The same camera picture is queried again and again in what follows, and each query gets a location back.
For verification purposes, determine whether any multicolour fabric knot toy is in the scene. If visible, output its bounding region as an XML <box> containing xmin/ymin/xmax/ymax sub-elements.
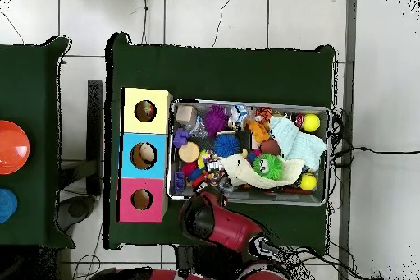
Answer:
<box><xmin>139</xmin><ymin>101</ymin><xmax>156</xmax><ymax>121</ymax></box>
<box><xmin>205</xmin><ymin>168</ymin><xmax>228</xmax><ymax>186</ymax></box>

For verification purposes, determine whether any cream waffle cloth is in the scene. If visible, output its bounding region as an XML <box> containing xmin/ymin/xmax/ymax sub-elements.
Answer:
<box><xmin>220</xmin><ymin>154</ymin><xmax>306</xmax><ymax>190</ymax></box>

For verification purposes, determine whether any wooden box with three holes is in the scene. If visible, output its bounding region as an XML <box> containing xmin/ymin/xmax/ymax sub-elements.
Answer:
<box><xmin>116</xmin><ymin>87</ymin><xmax>174</xmax><ymax>223</ymax></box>

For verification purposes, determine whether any shallow clear mesh bin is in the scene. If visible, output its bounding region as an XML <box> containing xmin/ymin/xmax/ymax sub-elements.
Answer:
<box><xmin>165</xmin><ymin>98</ymin><xmax>331</xmax><ymax>207</ymax></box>

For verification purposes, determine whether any blue spiky ball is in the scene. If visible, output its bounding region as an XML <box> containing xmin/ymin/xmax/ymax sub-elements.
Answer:
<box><xmin>212</xmin><ymin>133</ymin><xmax>241</xmax><ymax>158</ymax></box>

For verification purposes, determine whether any purple spiky ball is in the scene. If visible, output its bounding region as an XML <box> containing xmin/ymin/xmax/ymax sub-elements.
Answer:
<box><xmin>203</xmin><ymin>104</ymin><xmax>229</xmax><ymax>138</ymax></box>

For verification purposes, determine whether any round tan wooden disc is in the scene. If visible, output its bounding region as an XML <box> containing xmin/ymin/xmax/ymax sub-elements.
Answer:
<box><xmin>177</xmin><ymin>140</ymin><xmax>201</xmax><ymax>163</ymax></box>

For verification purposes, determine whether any purple toy block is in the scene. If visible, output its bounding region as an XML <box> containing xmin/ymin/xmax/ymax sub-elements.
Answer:
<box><xmin>172</xmin><ymin>127</ymin><xmax>190</xmax><ymax>149</ymax></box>

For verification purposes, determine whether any plain wooden cube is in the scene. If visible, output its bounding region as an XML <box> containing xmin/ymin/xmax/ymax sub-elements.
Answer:
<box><xmin>175</xmin><ymin>104</ymin><xmax>198</xmax><ymax>126</ymax></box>

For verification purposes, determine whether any green fuzzy googly-eyed toy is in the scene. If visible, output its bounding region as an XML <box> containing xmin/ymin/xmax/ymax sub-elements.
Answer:
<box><xmin>251</xmin><ymin>154</ymin><xmax>284</xmax><ymax>181</ymax></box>

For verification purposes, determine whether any dark green table cloth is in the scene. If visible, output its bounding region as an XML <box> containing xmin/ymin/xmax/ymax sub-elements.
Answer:
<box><xmin>104</xmin><ymin>31</ymin><xmax>336</xmax><ymax>255</ymax></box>
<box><xmin>0</xmin><ymin>35</ymin><xmax>75</xmax><ymax>250</ymax></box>

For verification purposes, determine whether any light blue waffle cloth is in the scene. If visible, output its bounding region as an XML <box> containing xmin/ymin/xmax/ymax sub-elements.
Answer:
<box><xmin>268</xmin><ymin>116</ymin><xmax>327</xmax><ymax>172</ymax></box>

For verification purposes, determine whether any yellow ball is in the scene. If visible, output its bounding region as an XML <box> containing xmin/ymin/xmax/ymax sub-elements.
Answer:
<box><xmin>299</xmin><ymin>172</ymin><xmax>318</xmax><ymax>191</ymax></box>
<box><xmin>300</xmin><ymin>112</ymin><xmax>322</xmax><ymax>133</ymax></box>

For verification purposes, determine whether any grey stand foot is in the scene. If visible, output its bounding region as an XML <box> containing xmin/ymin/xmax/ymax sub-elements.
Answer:
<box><xmin>57</xmin><ymin>195</ymin><xmax>97</xmax><ymax>232</ymax></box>

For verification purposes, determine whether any orange plastic bowl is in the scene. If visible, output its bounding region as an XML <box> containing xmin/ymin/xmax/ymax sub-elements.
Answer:
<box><xmin>0</xmin><ymin>119</ymin><xmax>31</xmax><ymax>175</ymax></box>

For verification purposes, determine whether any blue ribbed cup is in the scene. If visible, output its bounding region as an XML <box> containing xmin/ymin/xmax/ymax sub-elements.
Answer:
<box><xmin>0</xmin><ymin>188</ymin><xmax>19</xmax><ymax>225</ymax></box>

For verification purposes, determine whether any black power cable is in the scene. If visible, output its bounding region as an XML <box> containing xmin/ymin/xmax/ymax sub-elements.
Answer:
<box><xmin>331</xmin><ymin>145</ymin><xmax>420</xmax><ymax>160</ymax></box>

